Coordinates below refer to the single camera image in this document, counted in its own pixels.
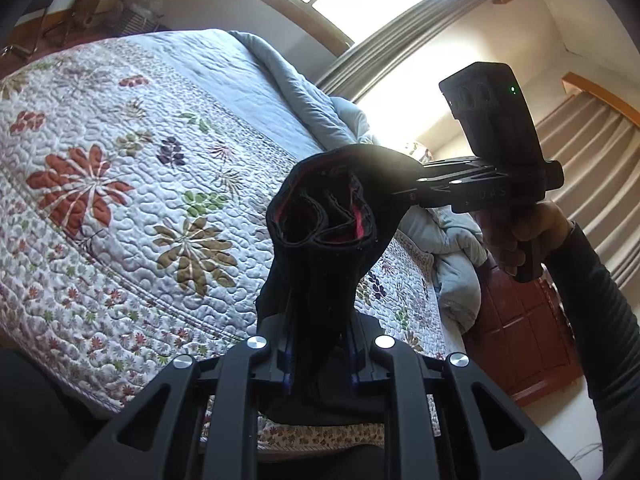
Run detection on black pants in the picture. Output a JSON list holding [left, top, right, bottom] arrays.
[[256, 144, 423, 427]]

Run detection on grey striped curtain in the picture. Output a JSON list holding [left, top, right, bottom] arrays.
[[316, 0, 488, 102]]

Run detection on beige pleated curtain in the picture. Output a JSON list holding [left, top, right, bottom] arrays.
[[537, 92, 639, 304]]

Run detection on person's right hand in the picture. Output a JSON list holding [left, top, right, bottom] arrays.
[[472, 200, 574, 276]]

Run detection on grey crumpled duvet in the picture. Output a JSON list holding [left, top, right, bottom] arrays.
[[231, 32, 488, 334]]

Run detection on dark-sleeved right forearm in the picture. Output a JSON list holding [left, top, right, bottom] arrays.
[[544, 226, 639, 479]]

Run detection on white floral quilted bedspread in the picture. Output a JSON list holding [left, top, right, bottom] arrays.
[[0, 29, 449, 453]]

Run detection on red-brown wooden headboard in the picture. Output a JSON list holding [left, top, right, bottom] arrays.
[[463, 262, 582, 406]]

